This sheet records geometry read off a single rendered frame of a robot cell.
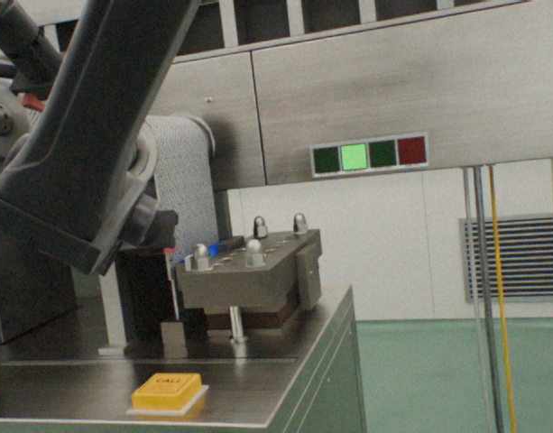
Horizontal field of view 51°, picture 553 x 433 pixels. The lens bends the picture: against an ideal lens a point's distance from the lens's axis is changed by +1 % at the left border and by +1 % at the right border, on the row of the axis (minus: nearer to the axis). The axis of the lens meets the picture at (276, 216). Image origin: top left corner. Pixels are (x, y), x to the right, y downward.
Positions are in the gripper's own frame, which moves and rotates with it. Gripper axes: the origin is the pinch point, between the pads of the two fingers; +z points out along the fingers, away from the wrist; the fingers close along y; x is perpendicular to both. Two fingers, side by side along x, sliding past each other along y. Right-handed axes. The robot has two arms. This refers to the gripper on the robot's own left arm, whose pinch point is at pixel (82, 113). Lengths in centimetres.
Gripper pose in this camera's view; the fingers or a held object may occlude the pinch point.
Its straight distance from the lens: 94.0
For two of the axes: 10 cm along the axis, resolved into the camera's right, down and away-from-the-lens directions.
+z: 2.8, 5.2, 8.0
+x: 1.1, -8.5, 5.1
